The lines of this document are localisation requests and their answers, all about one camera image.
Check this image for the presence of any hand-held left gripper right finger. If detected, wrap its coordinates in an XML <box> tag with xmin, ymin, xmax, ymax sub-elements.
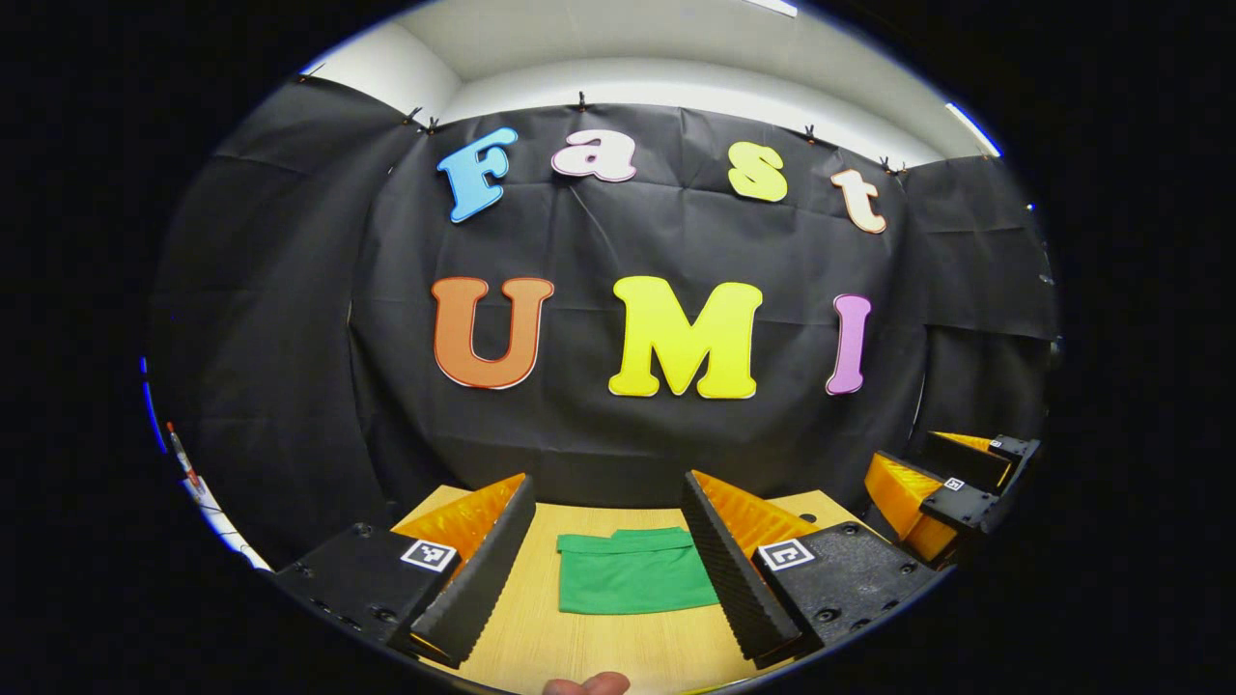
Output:
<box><xmin>680</xmin><ymin>470</ymin><xmax>942</xmax><ymax>669</ymax></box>

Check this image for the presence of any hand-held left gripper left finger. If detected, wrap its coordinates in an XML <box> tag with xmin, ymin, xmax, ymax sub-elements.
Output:
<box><xmin>273</xmin><ymin>473</ymin><xmax>537</xmax><ymax>669</ymax></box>

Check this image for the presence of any green T-shirt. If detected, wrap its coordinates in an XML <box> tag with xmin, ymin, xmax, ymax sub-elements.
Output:
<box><xmin>556</xmin><ymin>527</ymin><xmax>720</xmax><ymax>616</ymax></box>

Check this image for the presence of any white side desk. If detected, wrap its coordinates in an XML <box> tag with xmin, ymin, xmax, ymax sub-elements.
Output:
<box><xmin>183</xmin><ymin>478</ymin><xmax>272</xmax><ymax>572</ymax></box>

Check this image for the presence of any red-capped plastic bottle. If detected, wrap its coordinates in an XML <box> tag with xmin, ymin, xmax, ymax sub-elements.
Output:
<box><xmin>164</xmin><ymin>422</ymin><xmax>200</xmax><ymax>488</ymax></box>

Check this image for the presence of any black backdrop cloth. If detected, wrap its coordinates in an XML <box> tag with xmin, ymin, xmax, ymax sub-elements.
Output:
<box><xmin>145</xmin><ymin>75</ymin><xmax>1063</xmax><ymax>570</ymax></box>

